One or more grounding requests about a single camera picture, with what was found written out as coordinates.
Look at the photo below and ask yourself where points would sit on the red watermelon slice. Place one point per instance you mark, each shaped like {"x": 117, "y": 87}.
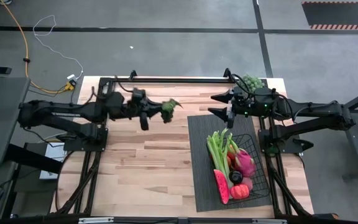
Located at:
{"x": 222, "y": 186}

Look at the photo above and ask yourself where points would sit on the black round plum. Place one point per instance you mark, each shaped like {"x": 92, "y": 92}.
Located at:
{"x": 235, "y": 177}

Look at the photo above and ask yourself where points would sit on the grey woven placemat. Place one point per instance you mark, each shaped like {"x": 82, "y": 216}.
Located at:
{"x": 197, "y": 171}

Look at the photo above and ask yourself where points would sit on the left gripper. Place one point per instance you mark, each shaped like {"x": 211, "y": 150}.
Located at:
{"x": 138, "y": 105}

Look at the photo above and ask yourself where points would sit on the black arched frame bracket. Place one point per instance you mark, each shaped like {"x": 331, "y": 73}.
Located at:
{"x": 227, "y": 74}
{"x": 132, "y": 74}

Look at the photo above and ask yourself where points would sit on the pink dragon fruit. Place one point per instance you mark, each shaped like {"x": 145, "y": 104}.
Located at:
{"x": 245, "y": 163}

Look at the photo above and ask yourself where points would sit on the black hazard striped floor mat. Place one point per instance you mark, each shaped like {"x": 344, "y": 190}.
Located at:
{"x": 337, "y": 14}

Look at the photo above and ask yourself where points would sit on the white power adapter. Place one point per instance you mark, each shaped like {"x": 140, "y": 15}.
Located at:
{"x": 71, "y": 76}

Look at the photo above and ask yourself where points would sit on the pink peach with leaf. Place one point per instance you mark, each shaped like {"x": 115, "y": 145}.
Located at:
{"x": 248, "y": 183}

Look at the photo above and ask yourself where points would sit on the black desk support beam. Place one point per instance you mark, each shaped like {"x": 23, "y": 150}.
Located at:
{"x": 33, "y": 158}

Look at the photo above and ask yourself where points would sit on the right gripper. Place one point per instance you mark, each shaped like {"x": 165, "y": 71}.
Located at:
{"x": 253, "y": 104}

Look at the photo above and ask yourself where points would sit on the black aluminium table frame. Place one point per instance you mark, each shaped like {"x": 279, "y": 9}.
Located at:
{"x": 172, "y": 80}

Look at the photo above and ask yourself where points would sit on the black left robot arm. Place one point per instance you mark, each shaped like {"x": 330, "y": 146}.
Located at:
{"x": 57, "y": 112}

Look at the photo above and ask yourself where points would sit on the red orange mango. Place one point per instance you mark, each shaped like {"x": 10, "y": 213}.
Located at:
{"x": 231, "y": 156}

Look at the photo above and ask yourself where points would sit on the grey metal table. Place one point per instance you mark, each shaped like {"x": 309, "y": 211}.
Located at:
{"x": 357, "y": 143}

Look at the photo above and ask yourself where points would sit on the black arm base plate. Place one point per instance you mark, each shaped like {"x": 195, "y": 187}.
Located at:
{"x": 82, "y": 144}
{"x": 263, "y": 138}

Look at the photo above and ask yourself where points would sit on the small orange pumpkin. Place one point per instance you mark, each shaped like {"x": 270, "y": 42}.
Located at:
{"x": 239, "y": 192}

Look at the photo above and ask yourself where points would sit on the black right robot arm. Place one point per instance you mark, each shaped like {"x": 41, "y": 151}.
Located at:
{"x": 315, "y": 110}

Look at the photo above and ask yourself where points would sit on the green celery bunch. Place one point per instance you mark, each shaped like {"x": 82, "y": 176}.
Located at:
{"x": 216, "y": 152}

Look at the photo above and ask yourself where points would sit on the yellow power plug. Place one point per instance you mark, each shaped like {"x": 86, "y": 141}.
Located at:
{"x": 70, "y": 85}

